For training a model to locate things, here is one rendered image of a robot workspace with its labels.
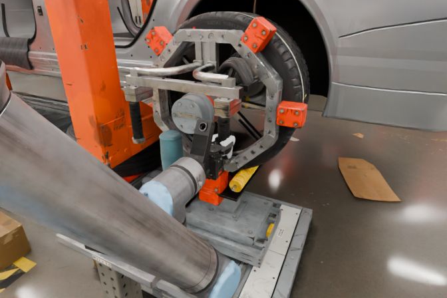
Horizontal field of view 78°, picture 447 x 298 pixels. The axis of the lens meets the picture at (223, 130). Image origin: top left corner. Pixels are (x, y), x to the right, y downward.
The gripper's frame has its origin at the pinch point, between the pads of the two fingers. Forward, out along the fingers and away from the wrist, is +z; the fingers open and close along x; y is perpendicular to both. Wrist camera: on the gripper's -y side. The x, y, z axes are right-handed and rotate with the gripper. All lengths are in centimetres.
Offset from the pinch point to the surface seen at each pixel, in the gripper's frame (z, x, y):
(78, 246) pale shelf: -28, -42, 38
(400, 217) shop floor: 103, 71, 83
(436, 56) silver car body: 55, 57, -20
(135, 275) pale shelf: -28, -17, 38
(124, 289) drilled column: -23, -30, 59
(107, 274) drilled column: -25, -35, 51
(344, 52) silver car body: 55, 26, -20
